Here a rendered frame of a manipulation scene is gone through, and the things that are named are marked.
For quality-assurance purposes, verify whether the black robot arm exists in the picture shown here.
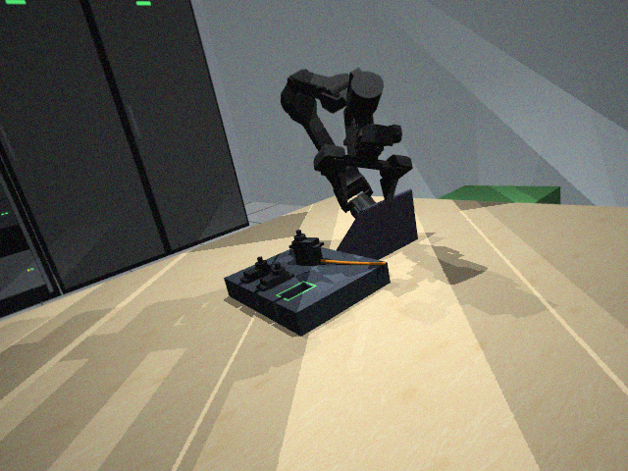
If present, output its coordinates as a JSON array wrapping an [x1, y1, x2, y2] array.
[[281, 68, 402, 219]]

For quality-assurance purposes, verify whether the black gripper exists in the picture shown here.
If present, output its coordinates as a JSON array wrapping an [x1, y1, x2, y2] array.
[[314, 124, 412, 207]]

